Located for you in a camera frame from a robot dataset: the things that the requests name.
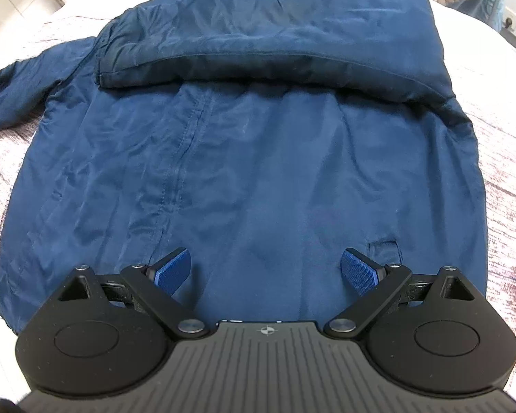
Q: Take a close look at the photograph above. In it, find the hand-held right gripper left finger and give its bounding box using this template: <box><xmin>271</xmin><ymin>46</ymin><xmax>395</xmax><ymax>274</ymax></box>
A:
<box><xmin>57</xmin><ymin>247</ymin><xmax>211</xmax><ymax>340</ymax></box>

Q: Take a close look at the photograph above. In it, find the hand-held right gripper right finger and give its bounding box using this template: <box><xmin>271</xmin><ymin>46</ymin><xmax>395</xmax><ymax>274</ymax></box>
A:
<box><xmin>323</xmin><ymin>248</ymin><xmax>477</xmax><ymax>340</ymax></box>

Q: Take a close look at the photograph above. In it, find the navy blue jacket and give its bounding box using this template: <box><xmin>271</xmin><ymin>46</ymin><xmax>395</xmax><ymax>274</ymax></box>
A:
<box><xmin>0</xmin><ymin>0</ymin><xmax>489</xmax><ymax>337</ymax></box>

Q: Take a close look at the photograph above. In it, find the purple striped bedspread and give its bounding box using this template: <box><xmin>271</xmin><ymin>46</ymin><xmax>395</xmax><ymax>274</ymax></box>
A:
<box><xmin>0</xmin><ymin>9</ymin><xmax>516</xmax><ymax>325</ymax></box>

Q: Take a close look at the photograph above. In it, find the white bed sheet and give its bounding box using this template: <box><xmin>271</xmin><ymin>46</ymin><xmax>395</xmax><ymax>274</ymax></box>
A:
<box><xmin>428</xmin><ymin>0</ymin><xmax>516</xmax><ymax>108</ymax></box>

